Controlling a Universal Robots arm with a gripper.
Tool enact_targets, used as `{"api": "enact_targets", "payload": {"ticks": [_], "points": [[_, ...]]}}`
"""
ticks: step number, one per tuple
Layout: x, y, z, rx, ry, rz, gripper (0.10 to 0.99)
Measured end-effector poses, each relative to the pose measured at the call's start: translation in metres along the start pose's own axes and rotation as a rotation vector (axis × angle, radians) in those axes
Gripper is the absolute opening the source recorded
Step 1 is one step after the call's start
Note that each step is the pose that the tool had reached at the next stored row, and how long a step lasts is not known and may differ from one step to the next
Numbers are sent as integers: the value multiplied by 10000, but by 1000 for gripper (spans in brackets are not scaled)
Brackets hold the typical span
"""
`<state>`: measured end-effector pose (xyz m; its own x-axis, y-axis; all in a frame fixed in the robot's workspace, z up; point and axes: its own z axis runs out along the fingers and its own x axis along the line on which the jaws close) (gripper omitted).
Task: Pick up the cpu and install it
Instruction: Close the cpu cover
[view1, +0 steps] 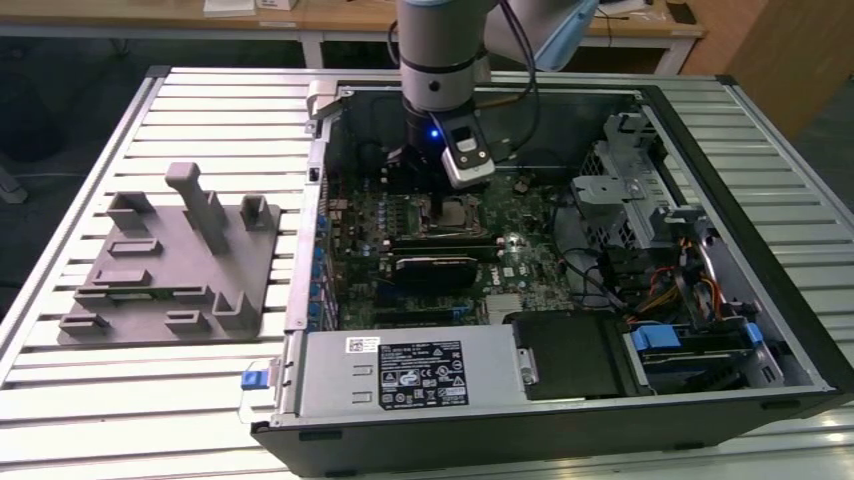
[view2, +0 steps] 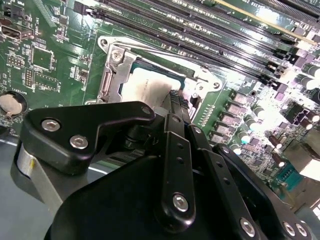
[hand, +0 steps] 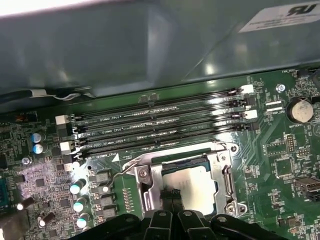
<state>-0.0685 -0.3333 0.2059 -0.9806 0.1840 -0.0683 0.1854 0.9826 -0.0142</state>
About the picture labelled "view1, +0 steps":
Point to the silver CPU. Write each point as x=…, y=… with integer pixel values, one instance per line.
x=462, y=214

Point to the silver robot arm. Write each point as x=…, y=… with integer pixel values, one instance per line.
x=434, y=50

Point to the CPU socket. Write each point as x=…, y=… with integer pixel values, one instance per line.
x=422, y=220

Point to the black graphics card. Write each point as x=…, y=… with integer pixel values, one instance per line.
x=434, y=274

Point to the green motherboard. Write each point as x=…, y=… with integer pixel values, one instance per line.
x=534, y=235

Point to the silver drive cage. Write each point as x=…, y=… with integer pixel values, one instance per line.
x=604, y=192

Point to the black expansion slot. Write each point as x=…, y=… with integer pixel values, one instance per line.
x=408, y=316

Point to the silver chipset heat sink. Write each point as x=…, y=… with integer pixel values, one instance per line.
x=504, y=307

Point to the white box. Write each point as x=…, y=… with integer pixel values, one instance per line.
x=277, y=4
x=230, y=6

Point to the grey parts rack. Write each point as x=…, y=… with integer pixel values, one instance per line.
x=174, y=260

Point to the silver power supply unit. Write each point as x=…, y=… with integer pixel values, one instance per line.
x=334, y=370

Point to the wooden desk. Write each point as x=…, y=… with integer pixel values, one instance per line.
x=167, y=22

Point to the black phone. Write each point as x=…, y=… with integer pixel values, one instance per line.
x=682, y=12

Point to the blue case latch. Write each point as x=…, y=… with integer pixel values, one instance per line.
x=254, y=380

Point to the blue disk carrier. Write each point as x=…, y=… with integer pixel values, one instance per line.
x=657, y=340

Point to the black PC case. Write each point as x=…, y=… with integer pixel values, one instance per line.
x=468, y=445

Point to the wooden cabinet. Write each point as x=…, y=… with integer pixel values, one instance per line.
x=788, y=60

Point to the blue bay tab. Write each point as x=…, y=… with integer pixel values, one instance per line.
x=756, y=336

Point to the silver disk bay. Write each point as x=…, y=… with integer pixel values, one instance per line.
x=768, y=370

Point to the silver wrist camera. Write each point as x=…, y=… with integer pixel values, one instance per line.
x=468, y=160

